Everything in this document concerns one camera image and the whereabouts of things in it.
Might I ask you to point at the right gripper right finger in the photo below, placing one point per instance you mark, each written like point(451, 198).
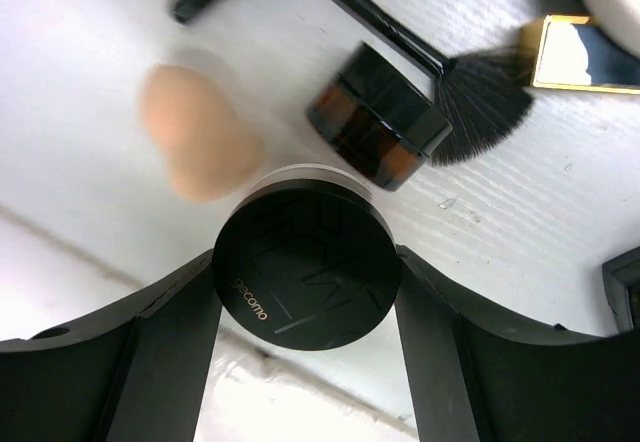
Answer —
point(479, 371)

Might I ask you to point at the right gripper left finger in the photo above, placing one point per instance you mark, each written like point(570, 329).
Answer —
point(134, 370)

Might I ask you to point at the black round gecomo compact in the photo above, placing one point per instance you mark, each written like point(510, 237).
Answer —
point(305, 261)

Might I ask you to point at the peach makeup sponge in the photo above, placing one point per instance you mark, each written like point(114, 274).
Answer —
point(208, 151)

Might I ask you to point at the black fan brush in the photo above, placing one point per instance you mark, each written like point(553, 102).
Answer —
point(476, 91)

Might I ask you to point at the gold black mirror compact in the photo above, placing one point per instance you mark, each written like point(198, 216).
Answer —
point(568, 52)

